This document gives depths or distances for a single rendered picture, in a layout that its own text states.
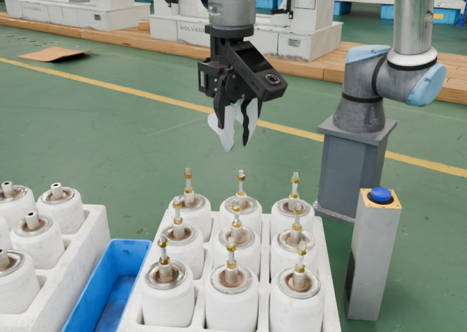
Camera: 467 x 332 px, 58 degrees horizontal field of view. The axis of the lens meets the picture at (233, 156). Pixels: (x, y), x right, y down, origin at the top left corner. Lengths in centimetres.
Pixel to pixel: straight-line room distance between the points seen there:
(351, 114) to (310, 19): 174
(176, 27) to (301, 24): 105
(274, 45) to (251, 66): 234
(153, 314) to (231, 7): 53
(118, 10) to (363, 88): 320
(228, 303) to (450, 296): 65
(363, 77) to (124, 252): 78
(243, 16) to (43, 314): 64
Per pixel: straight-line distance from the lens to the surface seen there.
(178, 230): 86
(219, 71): 69
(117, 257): 114
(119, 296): 113
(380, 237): 93
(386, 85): 117
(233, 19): 66
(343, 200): 134
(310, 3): 291
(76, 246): 102
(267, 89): 63
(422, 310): 116
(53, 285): 93
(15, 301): 91
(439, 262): 132
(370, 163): 128
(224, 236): 86
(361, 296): 103
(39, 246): 96
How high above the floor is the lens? 78
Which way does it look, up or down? 27 degrees down
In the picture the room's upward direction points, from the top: straight up
